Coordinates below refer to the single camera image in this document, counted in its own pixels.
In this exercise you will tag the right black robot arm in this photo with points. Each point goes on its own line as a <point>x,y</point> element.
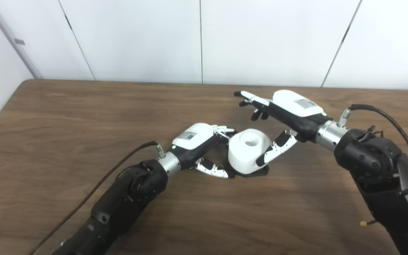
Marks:
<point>388,177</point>

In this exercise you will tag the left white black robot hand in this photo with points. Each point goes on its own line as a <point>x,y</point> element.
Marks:
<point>193,140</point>

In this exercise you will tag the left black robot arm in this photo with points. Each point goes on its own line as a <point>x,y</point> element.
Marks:
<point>126,198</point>

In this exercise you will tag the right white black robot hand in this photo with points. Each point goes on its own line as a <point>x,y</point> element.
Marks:
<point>296,109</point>

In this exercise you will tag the black flanged holder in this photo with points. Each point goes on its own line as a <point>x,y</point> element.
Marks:
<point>251,173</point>

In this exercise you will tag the round white plastic piece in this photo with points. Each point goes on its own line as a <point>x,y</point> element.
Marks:
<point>246,156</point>

